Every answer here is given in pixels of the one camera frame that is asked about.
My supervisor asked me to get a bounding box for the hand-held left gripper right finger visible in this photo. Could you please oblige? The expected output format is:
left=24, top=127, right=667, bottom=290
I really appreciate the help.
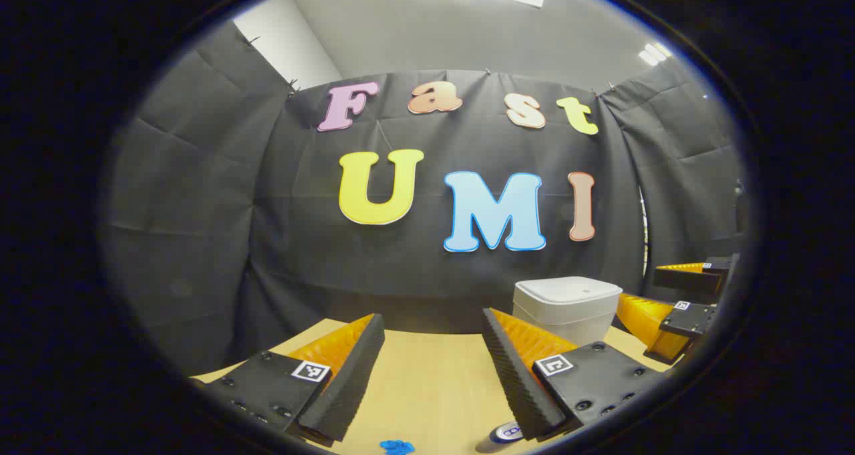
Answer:
left=482, top=307, right=669, bottom=442

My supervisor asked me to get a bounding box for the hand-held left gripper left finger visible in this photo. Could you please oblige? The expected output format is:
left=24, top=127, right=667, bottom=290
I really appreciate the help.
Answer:
left=200, top=313, right=386, bottom=449

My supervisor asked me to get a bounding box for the small ceiling light panel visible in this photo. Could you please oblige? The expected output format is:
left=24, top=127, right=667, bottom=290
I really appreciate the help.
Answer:
left=638, top=42, right=673, bottom=67

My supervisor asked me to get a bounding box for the silver pop can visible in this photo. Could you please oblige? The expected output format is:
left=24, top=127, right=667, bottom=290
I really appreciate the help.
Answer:
left=476, top=420, right=525, bottom=454

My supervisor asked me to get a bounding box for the white desktop garbage bin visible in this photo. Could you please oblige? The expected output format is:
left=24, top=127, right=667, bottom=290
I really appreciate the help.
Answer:
left=512, top=276, right=623, bottom=347

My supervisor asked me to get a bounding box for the black backdrop cloth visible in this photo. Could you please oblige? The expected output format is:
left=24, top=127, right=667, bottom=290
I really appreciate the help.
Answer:
left=100, top=21, right=749, bottom=375

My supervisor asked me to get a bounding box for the wooden desktop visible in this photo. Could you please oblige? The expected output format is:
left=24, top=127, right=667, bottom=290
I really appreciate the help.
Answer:
left=190, top=318, right=675, bottom=455

